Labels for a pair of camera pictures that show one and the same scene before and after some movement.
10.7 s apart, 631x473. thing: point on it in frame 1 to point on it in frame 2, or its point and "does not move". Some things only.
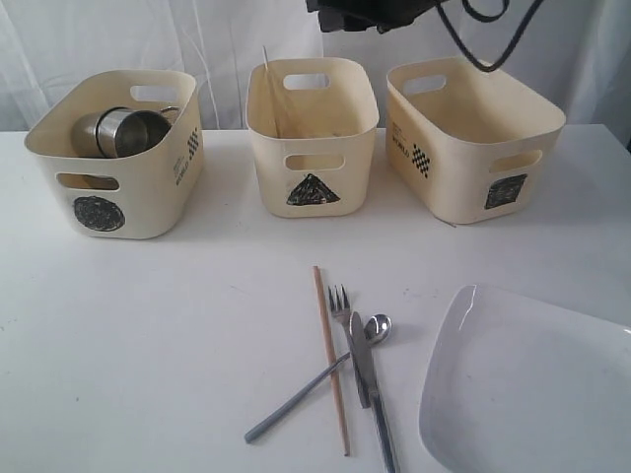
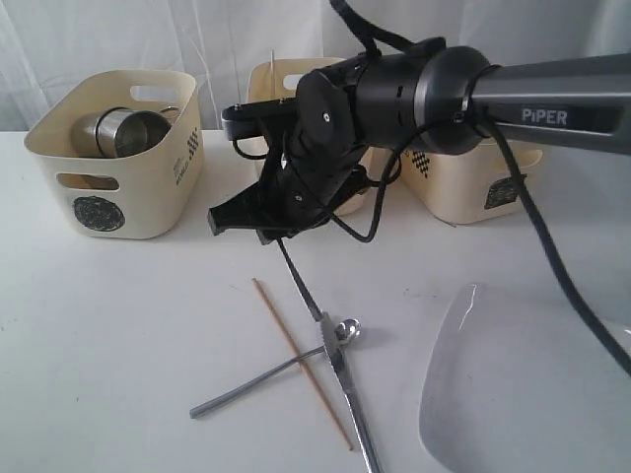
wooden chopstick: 270,90 to 272,66
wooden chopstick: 329,356 to 303,365
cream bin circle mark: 136,197 does not move
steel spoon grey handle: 377,328 to 219,401
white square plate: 515,383 does not move
